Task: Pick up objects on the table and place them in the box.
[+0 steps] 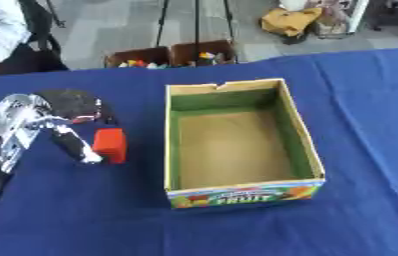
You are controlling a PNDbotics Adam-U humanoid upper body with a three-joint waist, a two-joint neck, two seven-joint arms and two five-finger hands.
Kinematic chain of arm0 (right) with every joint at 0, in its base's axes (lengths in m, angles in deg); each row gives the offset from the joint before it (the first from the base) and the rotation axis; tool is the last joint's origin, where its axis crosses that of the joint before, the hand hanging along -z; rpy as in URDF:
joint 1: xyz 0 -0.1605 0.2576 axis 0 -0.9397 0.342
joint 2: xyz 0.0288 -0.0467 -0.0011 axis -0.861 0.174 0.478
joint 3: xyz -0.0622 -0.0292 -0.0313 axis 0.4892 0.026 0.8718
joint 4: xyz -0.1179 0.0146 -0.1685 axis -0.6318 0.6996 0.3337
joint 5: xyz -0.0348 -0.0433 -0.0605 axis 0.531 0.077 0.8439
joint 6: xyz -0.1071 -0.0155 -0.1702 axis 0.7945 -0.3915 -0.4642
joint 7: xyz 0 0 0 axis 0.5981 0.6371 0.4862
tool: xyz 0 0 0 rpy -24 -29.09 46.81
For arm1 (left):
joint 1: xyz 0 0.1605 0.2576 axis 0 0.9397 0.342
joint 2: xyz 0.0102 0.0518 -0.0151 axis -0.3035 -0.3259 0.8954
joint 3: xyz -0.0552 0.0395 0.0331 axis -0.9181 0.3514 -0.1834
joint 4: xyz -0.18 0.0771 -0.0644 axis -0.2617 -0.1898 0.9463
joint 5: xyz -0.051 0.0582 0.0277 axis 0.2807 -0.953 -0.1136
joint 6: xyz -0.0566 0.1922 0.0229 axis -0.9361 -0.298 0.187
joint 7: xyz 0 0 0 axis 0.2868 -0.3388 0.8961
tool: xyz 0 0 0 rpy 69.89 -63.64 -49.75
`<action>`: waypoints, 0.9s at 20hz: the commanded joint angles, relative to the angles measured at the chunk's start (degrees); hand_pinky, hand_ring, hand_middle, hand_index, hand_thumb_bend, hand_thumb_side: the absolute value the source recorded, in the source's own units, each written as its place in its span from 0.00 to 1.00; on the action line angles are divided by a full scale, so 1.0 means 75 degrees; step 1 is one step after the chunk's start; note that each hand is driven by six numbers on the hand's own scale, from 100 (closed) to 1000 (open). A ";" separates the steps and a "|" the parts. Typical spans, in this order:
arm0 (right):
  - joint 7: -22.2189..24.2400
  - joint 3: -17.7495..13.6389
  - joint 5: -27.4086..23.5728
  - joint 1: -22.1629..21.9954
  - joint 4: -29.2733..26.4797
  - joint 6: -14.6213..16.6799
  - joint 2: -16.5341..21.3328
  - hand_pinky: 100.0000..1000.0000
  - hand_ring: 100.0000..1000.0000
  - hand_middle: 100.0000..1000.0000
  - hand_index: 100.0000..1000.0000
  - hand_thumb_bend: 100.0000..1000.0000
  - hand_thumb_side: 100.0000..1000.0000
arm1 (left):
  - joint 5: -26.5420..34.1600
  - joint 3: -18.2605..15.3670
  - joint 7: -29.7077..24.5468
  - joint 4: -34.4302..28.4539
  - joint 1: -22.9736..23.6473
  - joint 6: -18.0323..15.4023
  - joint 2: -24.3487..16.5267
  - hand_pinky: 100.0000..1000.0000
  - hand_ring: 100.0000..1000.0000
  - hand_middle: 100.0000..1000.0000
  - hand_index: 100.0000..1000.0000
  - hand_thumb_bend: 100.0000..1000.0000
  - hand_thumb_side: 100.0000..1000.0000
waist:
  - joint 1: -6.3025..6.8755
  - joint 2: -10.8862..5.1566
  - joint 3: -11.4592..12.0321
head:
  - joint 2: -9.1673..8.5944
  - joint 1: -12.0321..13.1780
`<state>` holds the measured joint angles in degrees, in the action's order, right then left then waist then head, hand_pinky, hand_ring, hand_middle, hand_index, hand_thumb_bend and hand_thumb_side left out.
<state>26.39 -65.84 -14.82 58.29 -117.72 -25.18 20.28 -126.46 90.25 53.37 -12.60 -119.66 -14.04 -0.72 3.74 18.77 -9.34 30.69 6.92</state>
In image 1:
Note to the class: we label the red block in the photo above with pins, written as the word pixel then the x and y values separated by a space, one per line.
pixel 110 144

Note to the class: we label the tan bag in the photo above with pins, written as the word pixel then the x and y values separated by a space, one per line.
pixel 290 21

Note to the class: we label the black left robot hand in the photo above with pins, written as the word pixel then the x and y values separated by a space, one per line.
pixel 71 103

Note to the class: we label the cardboard box with green inside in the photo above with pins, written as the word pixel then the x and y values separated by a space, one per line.
pixel 240 146

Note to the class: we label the brown box of toys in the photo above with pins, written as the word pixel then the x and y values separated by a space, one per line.
pixel 203 55
pixel 140 59

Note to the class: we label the black tripod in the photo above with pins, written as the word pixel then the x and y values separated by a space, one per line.
pixel 195 23

